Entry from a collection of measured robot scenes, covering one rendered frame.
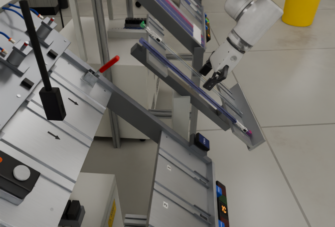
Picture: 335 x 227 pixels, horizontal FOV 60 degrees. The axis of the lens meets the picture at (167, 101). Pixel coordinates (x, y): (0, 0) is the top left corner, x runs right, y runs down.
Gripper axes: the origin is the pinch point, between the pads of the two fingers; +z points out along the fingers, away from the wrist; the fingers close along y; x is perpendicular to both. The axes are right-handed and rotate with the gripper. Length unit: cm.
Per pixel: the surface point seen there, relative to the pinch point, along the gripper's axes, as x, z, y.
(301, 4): -168, -44, 254
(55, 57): 45, 1, -30
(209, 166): -7.4, 13.4, -25.3
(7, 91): 49, 2, -43
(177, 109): 1.8, 14.1, -3.0
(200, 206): -2.4, 15.2, -39.8
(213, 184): -6.9, 13.0, -32.7
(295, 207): -98, 39, 5
